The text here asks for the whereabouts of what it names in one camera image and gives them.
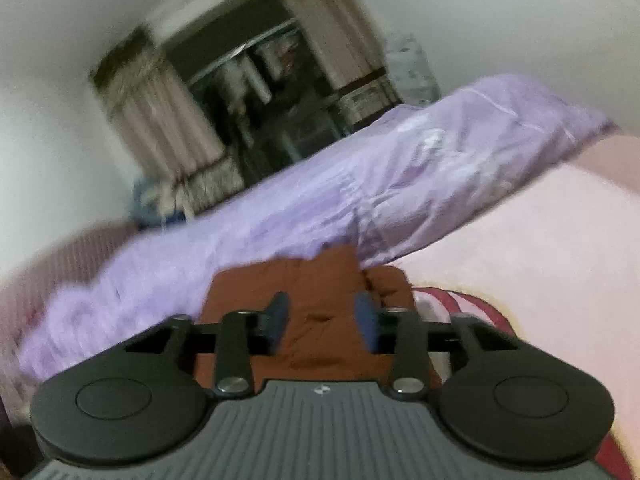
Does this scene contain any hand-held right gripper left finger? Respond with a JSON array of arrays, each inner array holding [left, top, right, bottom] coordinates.
[[121, 291, 292, 395]]

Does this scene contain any dark window with hanging clothes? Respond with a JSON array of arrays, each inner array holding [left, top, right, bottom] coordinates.
[[162, 10, 353, 177]]

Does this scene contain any quilted mauve headboard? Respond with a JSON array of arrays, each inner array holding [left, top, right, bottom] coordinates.
[[0, 219, 143, 441]]

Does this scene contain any plastic-covered standing fan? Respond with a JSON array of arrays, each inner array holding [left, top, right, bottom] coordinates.
[[384, 32, 442, 107]]

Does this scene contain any pink printed bed sheet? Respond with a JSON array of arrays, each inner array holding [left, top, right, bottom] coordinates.
[[365, 134, 640, 480]]

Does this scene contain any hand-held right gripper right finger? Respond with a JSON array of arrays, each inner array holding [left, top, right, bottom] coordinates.
[[352, 290, 522, 395]]

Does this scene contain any beige striped curtain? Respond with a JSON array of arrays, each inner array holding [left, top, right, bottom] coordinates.
[[272, 0, 407, 130], [89, 26, 247, 217]]

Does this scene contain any pile of blue white clothes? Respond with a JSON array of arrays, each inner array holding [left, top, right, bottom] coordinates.
[[130, 176, 195, 228]]

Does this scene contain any brown padded jacket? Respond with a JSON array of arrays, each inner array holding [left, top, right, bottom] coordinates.
[[192, 244, 445, 393]]

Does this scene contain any purple duvet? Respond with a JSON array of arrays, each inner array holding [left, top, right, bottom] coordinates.
[[16, 72, 623, 383]]

